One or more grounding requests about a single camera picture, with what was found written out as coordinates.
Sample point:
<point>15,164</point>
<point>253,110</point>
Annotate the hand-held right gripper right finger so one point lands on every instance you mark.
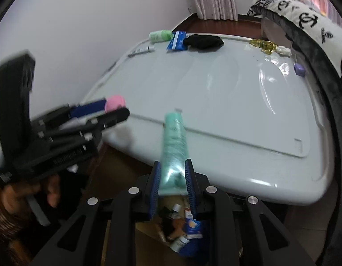
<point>191,188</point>

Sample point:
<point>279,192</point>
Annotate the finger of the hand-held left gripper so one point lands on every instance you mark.
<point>87,108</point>
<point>115,116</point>

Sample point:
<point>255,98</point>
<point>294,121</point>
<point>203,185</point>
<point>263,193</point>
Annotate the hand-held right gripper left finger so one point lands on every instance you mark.
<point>155,188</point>

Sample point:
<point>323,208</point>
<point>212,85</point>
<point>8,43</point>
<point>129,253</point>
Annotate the pink round sponge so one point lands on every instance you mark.
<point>114,103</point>

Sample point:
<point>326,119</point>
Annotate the cardboard box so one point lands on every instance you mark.
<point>124,169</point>

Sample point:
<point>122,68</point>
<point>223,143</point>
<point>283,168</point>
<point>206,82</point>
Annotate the teal tube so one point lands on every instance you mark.
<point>173,149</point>

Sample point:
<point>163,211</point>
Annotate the person's left forearm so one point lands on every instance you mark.
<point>7,235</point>

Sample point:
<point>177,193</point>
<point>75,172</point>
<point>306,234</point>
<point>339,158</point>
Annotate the person's left hand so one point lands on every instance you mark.
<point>18,199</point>

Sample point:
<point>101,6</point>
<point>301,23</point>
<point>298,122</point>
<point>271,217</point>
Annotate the blue pouch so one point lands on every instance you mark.
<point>197,235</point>

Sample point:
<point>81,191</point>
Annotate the white plastic bottle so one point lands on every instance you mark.
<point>179,243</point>

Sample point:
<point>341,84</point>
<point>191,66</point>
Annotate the white and blue tube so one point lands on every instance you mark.
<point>140,51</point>

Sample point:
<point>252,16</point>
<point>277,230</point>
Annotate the light green bottle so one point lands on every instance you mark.
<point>160,36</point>

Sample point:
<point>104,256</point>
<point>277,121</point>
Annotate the blue foil packet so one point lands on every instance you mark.
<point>176,41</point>

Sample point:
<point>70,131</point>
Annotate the black cloth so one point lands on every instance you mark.
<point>204,42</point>

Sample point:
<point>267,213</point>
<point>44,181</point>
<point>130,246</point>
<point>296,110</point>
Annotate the yellow clear wrapper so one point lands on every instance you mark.
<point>264,45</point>

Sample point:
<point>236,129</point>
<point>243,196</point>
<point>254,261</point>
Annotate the small purple block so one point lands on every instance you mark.
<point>300,70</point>

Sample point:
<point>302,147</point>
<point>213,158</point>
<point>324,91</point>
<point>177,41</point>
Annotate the crumpled white tissue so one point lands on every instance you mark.
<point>283,50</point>

